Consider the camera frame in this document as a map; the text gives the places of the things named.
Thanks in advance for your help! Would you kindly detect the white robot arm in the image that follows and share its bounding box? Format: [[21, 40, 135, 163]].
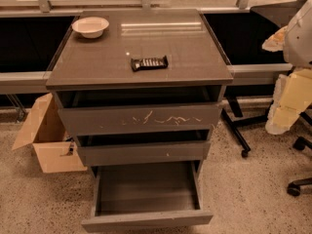
[[262, 0, 312, 135]]

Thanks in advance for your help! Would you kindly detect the grey middle drawer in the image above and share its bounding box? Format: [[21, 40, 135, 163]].
[[78, 130, 210, 167]]

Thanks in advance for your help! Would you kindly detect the black snack bar wrapper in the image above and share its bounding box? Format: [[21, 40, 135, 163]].
[[131, 56, 169, 71]]

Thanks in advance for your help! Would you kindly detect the grey drawer cabinet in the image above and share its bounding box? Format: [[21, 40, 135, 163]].
[[45, 9, 234, 180]]

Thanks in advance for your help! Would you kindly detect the grey bottom drawer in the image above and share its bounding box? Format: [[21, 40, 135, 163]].
[[82, 161, 213, 233]]

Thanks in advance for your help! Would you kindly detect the open cardboard box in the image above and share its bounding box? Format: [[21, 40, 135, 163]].
[[13, 94, 87, 174]]

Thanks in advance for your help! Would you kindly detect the scratched grey top drawer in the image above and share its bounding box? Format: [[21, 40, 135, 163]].
[[58, 87, 221, 137]]

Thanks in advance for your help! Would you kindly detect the black office chair base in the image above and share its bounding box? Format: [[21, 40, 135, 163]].
[[286, 111, 312, 198]]

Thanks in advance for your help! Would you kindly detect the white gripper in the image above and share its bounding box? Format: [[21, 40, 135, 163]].
[[261, 26, 312, 135]]

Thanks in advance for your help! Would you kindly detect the white bowl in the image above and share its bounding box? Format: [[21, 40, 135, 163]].
[[72, 17, 109, 39]]

